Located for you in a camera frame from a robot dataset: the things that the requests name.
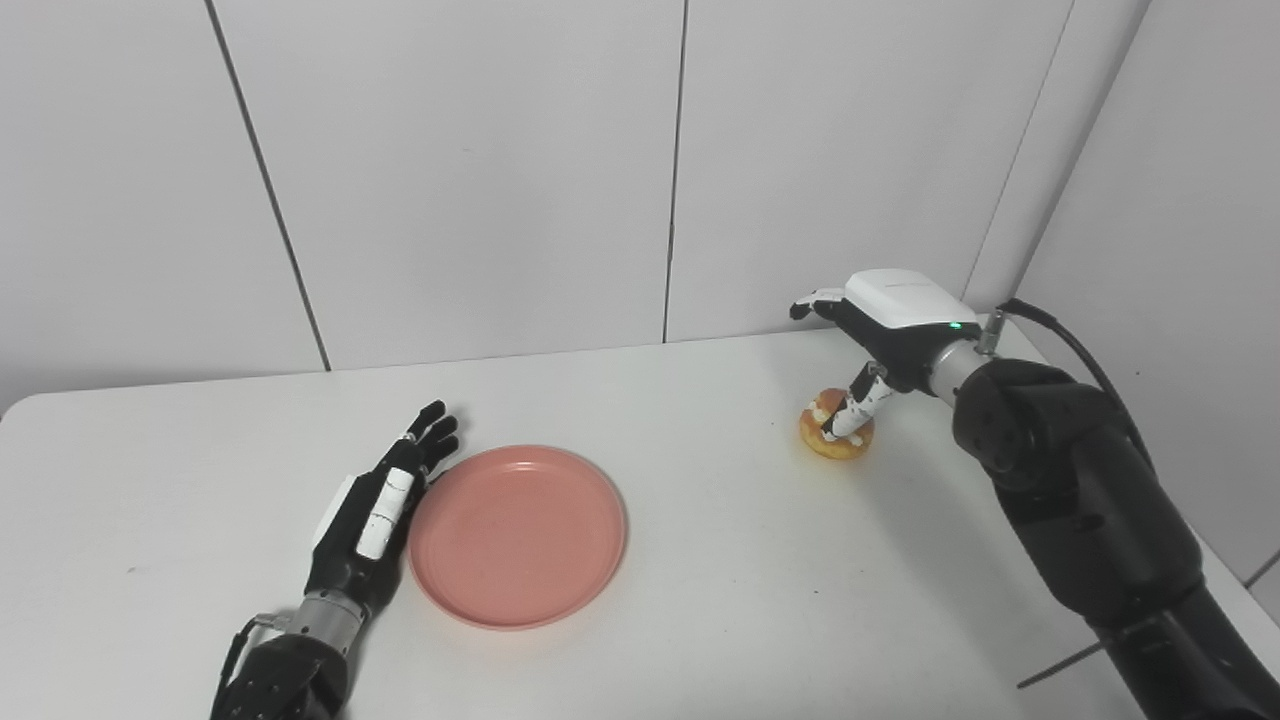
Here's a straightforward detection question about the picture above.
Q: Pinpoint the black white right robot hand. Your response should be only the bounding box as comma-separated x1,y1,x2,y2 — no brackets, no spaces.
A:
789,269,986,447

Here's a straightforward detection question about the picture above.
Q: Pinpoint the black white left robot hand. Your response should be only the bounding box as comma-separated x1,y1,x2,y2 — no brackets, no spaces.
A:
305,401,460,609

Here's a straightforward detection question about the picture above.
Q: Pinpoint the cream puff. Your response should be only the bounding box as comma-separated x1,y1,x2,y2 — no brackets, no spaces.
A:
798,388,877,461

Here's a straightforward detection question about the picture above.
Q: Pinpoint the pink round plate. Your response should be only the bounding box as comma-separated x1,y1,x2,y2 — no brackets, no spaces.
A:
408,445,628,631

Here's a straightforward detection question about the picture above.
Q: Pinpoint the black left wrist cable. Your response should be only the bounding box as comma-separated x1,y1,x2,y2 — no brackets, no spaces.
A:
210,613,293,720

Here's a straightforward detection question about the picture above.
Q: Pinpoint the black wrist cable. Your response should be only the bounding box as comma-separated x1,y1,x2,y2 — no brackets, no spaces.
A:
210,613,293,720
978,298,1156,479

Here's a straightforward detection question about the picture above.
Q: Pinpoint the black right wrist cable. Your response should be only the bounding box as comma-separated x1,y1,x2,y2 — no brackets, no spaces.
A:
978,298,1156,479

